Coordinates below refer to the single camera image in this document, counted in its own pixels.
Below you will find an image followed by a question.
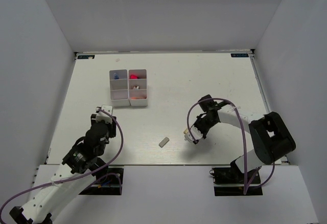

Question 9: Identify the pink cap black highlighter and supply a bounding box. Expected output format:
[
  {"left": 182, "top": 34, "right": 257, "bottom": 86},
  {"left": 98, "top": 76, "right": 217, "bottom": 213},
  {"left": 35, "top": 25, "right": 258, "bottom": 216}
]
[{"left": 130, "top": 74, "right": 141, "bottom": 79}]

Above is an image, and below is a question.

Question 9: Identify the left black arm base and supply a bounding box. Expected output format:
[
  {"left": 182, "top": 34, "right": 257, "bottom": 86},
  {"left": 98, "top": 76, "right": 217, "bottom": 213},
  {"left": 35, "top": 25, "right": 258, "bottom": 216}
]
[{"left": 79, "top": 167, "right": 124, "bottom": 196}]

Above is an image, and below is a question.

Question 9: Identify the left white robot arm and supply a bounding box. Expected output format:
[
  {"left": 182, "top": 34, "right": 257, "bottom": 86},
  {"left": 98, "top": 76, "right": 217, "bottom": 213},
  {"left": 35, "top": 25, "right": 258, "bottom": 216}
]
[{"left": 9, "top": 109, "right": 119, "bottom": 223}]

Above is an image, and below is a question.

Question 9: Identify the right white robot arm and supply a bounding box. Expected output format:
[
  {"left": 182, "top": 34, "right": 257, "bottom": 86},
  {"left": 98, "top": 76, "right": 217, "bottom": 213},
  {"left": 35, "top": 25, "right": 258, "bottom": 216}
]
[{"left": 184, "top": 95, "right": 296, "bottom": 187}]

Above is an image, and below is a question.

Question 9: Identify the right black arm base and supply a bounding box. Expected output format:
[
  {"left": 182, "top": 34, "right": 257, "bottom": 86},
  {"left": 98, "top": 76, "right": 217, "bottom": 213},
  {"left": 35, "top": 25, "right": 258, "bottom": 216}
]
[{"left": 209, "top": 167, "right": 263, "bottom": 197}]

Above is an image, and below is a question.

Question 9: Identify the left white compartment organizer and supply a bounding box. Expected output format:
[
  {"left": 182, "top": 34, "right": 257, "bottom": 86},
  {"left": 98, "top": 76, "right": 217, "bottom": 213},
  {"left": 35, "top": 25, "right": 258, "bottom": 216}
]
[{"left": 109, "top": 69, "right": 130, "bottom": 107}]

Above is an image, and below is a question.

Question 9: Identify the white compartment organizer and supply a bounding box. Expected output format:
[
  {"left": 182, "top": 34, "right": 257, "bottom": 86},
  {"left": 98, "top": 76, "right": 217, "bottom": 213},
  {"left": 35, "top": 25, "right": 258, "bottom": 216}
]
[
  {"left": 109, "top": 69, "right": 130, "bottom": 107},
  {"left": 128, "top": 69, "right": 148, "bottom": 107}
]

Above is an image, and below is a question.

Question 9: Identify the right white compartment organizer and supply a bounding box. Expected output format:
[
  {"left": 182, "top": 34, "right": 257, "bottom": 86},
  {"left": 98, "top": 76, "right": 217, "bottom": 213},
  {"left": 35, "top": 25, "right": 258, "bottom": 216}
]
[{"left": 128, "top": 69, "right": 148, "bottom": 107}]

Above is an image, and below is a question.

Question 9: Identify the right blue table label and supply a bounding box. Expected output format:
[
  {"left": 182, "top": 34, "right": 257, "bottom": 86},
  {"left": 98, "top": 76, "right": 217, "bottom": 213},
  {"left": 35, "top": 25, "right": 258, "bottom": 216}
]
[{"left": 230, "top": 53, "right": 249, "bottom": 58}]

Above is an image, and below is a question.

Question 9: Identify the blue table label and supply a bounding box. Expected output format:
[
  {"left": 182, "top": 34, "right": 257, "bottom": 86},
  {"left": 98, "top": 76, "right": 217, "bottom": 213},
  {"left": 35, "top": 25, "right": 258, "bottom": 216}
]
[
  {"left": 230, "top": 53, "right": 249, "bottom": 58},
  {"left": 77, "top": 55, "right": 95, "bottom": 59}
]

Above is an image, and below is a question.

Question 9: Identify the left blue table label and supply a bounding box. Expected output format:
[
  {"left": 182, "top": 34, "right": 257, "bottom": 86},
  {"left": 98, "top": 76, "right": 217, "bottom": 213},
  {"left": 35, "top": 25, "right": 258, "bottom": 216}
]
[{"left": 77, "top": 55, "right": 95, "bottom": 59}]

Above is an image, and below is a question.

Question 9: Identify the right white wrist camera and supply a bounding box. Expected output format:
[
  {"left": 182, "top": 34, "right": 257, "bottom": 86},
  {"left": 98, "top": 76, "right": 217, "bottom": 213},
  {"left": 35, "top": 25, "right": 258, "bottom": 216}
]
[{"left": 184, "top": 127, "right": 203, "bottom": 144}]

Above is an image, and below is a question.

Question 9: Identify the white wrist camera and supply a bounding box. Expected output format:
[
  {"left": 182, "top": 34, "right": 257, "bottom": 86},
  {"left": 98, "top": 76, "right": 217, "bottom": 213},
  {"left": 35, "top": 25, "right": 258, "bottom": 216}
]
[
  {"left": 184, "top": 127, "right": 203, "bottom": 144},
  {"left": 95, "top": 105, "right": 113, "bottom": 124}
]

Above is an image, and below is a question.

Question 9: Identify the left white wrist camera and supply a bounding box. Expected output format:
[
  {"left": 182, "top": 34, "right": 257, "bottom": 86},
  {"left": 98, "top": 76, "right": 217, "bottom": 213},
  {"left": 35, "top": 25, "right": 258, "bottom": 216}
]
[{"left": 95, "top": 105, "right": 113, "bottom": 124}]

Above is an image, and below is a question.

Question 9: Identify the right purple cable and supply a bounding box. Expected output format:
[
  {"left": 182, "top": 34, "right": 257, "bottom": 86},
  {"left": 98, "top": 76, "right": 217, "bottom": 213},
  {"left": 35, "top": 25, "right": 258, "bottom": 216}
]
[{"left": 186, "top": 98, "right": 276, "bottom": 195}]

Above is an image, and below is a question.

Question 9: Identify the purple cable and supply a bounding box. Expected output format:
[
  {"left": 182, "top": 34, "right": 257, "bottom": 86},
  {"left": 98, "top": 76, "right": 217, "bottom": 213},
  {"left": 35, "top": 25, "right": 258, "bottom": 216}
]
[
  {"left": 186, "top": 98, "right": 276, "bottom": 195},
  {"left": 0, "top": 109, "right": 125, "bottom": 214}
]

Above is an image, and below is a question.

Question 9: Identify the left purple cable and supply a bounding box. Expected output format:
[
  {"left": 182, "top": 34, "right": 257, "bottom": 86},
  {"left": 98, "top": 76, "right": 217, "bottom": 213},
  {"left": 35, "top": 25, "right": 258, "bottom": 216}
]
[{"left": 0, "top": 109, "right": 125, "bottom": 214}]

